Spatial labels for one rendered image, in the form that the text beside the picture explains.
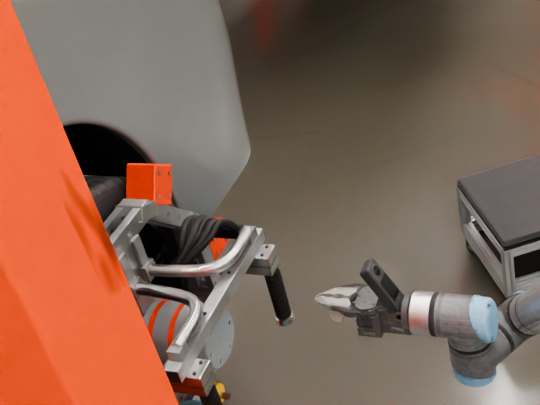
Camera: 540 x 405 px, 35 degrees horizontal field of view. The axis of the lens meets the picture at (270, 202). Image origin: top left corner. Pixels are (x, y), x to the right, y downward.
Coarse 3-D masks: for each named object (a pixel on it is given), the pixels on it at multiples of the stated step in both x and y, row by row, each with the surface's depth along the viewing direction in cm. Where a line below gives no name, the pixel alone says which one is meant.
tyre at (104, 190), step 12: (96, 180) 180; (108, 180) 180; (120, 180) 182; (96, 192) 174; (108, 192) 178; (120, 192) 181; (96, 204) 174; (108, 204) 178; (168, 228) 200; (192, 288) 211
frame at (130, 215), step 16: (128, 208) 175; (144, 208) 174; (160, 208) 181; (176, 208) 187; (112, 224) 172; (128, 224) 170; (144, 224) 175; (160, 224) 189; (176, 224) 187; (112, 240) 166; (128, 240) 170; (176, 240) 198; (208, 256) 201; (208, 288) 205
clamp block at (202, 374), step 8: (168, 360) 160; (200, 360) 158; (208, 360) 158; (192, 368) 157; (200, 368) 156; (208, 368) 157; (192, 376) 155; (200, 376) 155; (208, 376) 157; (216, 376) 160; (176, 384) 158; (184, 384) 157; (192, 384) 156; (200, 384) 155; (208, 384) 157; (184, 392) 158; (192, 392) 157; (200, 392) 156; (208, 392) 157
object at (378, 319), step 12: (360, 300) 178; (372, 300) 177; (408, 300) 174; (372, 312) 175; (384, 312) 177; (396, 312) 176; (360, 324) 181; (372, 324) 178; (384, 324) 179; (396, 324) 178; (372, 336) 180
